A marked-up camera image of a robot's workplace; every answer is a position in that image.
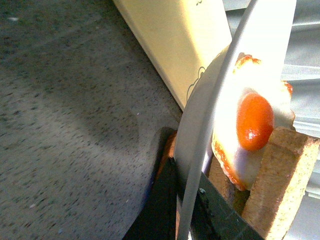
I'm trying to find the white round plate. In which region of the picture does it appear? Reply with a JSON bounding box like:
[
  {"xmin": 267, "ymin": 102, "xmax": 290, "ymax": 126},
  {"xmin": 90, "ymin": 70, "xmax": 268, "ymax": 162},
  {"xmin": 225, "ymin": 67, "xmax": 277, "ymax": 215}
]
[{"xmin": 174, "ymin": 0, "xmax": 297, "ymax": 240}]

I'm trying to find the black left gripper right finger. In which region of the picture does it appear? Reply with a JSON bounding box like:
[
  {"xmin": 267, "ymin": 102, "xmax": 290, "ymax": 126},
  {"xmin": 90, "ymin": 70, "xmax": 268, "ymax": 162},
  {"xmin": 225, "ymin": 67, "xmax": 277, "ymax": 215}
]
[{"xmin": 190, "ymin": 174, "xmax": 262, "ymax": 240}]

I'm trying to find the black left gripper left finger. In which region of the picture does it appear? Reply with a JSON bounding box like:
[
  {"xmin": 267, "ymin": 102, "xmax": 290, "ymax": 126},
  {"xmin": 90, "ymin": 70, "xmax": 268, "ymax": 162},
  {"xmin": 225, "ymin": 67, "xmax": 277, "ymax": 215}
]
[{"xmin": 122, "ymin": 126, "xmax": 179, "ymax": 240}]

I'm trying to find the brown wooden tray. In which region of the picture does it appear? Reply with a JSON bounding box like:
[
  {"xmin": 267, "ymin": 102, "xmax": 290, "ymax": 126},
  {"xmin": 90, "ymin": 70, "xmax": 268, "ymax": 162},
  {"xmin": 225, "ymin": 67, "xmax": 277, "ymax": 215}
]
[{"xmin": 167, "ymin": 131, "xmax": 177, "ymax": 158}]

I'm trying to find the bread slice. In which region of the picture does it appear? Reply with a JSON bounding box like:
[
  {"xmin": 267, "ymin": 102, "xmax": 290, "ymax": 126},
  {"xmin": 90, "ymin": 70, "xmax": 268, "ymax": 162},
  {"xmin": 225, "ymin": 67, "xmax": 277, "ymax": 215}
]
[
  {"xmin": 208, "ymin": 156, "xmax": 250, "ymax": 215},
  {"xmin": 241, "ymin": 127, "xmax": 320, "ymax": 240}
]

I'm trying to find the fried egg toy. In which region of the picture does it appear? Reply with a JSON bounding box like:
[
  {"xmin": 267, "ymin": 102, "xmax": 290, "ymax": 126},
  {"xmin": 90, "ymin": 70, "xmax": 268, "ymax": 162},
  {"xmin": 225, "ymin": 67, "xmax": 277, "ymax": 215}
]
[{"xmin": 211, "ymin": 53, "xmax": 295, "ymax": 191}]

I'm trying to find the yellow bear tray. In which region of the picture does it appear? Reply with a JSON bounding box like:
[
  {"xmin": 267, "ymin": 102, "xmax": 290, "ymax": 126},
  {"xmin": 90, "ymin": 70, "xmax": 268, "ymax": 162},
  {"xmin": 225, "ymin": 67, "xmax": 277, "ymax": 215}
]
[{"xmin": 114, "ymin": 0, "xmax": 232, "ymax": 109}]

